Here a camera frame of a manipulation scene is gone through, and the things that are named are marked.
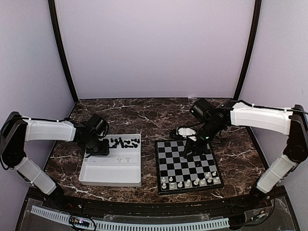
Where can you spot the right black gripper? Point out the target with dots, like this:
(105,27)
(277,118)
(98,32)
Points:
(199,149)

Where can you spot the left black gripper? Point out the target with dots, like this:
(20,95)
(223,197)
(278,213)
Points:
(105,151)

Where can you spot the white chess queen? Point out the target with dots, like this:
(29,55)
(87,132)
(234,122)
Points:
(188,184)

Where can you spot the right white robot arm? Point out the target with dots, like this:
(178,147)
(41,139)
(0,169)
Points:
(285,130)

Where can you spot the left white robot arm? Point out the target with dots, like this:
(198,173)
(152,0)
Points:
(24,140)

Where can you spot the white plastic compartment tray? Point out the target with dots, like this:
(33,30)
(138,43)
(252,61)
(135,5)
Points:
(121,168)

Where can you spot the black and grey chessboard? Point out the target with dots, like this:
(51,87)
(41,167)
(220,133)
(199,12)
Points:
(171,163)

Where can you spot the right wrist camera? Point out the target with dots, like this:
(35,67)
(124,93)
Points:
(201,109)

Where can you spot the black front rail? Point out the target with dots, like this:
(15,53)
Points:
(148,202)

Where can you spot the white slotted cable duct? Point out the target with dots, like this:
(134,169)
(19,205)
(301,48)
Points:
(122,223)

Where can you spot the left black frame post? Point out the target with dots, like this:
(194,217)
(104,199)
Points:
(61,51)

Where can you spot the black frame post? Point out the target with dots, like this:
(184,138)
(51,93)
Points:
(61,51)
(249,49)

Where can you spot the right black frame post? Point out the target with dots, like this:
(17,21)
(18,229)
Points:
(249,49)

